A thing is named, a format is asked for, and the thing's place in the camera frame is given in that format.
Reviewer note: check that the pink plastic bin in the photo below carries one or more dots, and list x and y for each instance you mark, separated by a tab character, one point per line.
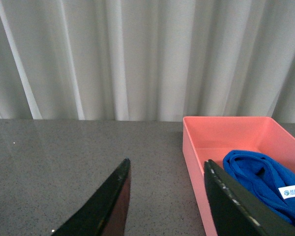
207	138

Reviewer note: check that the blue microfiber cloth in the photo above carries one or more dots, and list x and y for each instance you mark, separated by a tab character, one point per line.
269	181

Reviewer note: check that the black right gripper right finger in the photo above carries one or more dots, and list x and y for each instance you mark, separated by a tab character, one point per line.
237	212

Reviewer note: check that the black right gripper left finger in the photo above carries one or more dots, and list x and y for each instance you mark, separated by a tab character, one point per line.
105	212

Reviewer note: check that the white pleated curtain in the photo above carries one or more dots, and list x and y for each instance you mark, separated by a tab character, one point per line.
147	59

